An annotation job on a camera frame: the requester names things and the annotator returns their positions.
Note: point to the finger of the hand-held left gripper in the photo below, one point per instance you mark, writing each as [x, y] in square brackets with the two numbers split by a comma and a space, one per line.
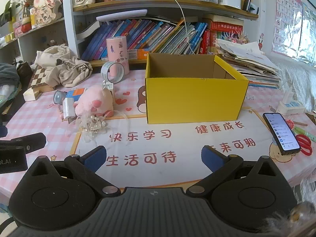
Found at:
[32, 140]

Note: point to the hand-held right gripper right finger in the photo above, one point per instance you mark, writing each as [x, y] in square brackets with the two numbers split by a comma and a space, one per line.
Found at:
[209, 158]

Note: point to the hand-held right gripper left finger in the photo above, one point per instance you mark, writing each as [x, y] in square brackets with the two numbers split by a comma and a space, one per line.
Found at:
[95, 156]

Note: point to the pearl bead hair accessory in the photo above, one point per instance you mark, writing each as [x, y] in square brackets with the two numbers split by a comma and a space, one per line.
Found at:
[93, 124]

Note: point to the pink plush toy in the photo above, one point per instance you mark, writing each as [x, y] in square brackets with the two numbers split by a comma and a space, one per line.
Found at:
[96, 98]

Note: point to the yellow cardboard box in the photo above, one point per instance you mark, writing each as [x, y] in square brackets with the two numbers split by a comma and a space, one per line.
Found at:
[192, 98]

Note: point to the white paper block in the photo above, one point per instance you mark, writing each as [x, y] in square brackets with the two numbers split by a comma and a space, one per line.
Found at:
[29, 94]

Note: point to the clear plastic bag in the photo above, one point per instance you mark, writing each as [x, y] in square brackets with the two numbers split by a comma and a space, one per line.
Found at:
[7, 95]

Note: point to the pink checked desk mat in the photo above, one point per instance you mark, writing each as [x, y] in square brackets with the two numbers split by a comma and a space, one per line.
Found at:
[153, 175]

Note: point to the wooden chessboard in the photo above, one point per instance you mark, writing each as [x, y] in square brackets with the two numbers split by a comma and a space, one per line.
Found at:
[39, 79]

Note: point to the dark bag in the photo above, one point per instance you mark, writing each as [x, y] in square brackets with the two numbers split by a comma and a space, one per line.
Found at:
[24, 71]

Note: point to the grey cloth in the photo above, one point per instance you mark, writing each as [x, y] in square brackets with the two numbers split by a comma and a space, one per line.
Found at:
[8, 74]

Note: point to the beige printed cloth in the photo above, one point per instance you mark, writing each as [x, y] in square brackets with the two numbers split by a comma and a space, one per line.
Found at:
[64, 71]

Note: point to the black smartphone with lit list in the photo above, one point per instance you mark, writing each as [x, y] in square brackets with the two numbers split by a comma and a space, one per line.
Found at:
[281, 130]

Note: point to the clear printed tape roll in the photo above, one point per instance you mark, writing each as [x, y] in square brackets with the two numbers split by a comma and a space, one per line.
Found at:
[105, 71]

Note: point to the red scissors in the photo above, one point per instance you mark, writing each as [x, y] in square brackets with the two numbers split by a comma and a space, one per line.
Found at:
[305, 140]

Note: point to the green marker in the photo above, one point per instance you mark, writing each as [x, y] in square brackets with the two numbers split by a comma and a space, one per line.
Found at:
[303, 131]

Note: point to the messy stack of papers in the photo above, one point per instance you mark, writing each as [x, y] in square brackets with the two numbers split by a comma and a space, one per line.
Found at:
[246, 64]

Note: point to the pink sticker-covered canister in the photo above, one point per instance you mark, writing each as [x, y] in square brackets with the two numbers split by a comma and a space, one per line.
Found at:
[117, 49]

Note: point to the small orange box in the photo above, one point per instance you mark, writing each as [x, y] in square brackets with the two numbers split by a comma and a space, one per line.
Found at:
[141, 54]

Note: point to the pink patterned box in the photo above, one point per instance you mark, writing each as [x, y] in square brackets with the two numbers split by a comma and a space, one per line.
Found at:
[18, 27]

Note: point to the white lace cloth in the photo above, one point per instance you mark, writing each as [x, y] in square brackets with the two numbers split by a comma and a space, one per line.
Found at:
[293, 79]

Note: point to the white bookshelf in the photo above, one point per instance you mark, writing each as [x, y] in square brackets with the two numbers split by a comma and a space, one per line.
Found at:
[69, 29]

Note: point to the thick black-covered book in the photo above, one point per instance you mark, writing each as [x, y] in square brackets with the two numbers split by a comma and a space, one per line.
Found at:
[86, 30]

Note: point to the stack of red books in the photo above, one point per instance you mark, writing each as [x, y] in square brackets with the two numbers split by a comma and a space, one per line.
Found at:
[222, 26]

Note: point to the row of colourful books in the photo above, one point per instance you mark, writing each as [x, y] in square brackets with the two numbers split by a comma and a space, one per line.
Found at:
[148, 34]

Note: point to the white lamp bar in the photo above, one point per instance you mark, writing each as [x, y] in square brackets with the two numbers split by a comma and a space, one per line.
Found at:
[121, 15]

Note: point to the black gadget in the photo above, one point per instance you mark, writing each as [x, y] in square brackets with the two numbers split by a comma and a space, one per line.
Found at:
[250, 6]

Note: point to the silver foil sheet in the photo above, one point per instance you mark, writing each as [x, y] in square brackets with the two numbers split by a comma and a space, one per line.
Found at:
[308, 34]

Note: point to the alphabet wall poster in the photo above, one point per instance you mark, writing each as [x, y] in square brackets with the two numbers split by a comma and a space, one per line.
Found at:
[286, 17]

